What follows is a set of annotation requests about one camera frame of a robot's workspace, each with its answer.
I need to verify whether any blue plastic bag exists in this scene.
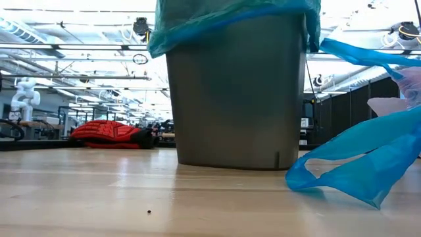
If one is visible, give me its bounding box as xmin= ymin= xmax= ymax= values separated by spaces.
xmin=284 ymin=38 xmax=421 ymax=210

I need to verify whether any ceiling light strip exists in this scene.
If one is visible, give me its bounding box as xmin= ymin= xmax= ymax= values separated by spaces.
xmin=0 ymin=43 xmax=421 ymax=55

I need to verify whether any teal plastic trash bag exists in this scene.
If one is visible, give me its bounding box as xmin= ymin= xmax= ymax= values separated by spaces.
xmin=147 ymin=0 xmax=322 ymax=59

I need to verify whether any red and black work glove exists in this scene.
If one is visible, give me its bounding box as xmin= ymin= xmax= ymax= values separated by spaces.
xmin=70 ymin=119 xmax=159 ymax=150

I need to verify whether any thin black hanging cable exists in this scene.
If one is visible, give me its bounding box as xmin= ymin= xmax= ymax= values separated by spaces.
xmin=305 ymin=59 xmax=317 ymax=103

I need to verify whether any grey plastic trash bin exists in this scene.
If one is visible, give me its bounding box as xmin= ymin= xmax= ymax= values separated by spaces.
xmin=165 ymin=13 xmax=307 ymax=171

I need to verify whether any black hanging cable loop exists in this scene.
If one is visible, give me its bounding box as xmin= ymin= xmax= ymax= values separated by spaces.
xmin=132 ymin=53 xmax=149 ymax=66

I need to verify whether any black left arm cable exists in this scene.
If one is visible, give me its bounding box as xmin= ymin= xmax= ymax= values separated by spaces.
xmin=0 ymin=118 xmax=26 ymax=142

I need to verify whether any silver ventilation duct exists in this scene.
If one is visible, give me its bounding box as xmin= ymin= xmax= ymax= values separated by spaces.
xmin=320 ymin=64 xmax=405 ymax=92
xmin=0 ymin=14 xmax=66 ymax=59

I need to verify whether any black partition wall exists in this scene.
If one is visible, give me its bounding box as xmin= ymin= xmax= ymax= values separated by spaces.
xmin=314 ymin=76 xmax=401 ymax=145

